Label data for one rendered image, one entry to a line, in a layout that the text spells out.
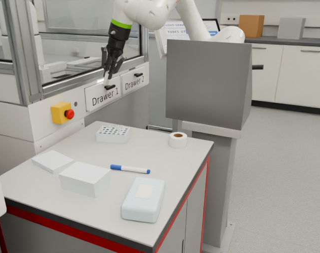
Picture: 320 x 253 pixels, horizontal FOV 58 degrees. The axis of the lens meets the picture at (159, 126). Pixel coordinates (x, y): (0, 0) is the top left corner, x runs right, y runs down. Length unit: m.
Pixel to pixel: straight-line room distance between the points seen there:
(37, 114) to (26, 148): 0.15
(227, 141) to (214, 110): 0.17
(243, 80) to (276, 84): 2.85
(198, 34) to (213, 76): 0.36
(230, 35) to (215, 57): 0.22
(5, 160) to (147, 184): 0.71
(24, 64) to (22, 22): 0.14
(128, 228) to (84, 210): 0.14
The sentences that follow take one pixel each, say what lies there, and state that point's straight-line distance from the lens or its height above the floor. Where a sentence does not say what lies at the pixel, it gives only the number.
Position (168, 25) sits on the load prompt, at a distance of 2.22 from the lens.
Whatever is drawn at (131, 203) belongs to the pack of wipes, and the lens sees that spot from 0.77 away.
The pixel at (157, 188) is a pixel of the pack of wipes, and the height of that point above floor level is 0.80.
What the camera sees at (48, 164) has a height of 0.78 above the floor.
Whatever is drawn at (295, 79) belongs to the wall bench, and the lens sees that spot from 4.11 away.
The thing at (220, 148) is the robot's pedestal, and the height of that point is 0.63.
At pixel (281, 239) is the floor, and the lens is 1.99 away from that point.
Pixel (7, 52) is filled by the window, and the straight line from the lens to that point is 1.16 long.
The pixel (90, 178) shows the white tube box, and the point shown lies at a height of 0.81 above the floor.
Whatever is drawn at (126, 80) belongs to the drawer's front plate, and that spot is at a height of 0.89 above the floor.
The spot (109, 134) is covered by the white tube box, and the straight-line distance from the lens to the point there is 1.18.
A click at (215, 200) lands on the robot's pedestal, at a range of 1.61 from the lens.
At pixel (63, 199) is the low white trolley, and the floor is 0.76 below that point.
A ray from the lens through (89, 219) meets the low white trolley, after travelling 0.81.
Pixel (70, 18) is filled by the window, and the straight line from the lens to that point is 1.31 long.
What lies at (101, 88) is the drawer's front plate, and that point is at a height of 0.91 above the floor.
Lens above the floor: 1.27
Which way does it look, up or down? 22 degrees down
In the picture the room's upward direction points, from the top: 1 degrees clockwise
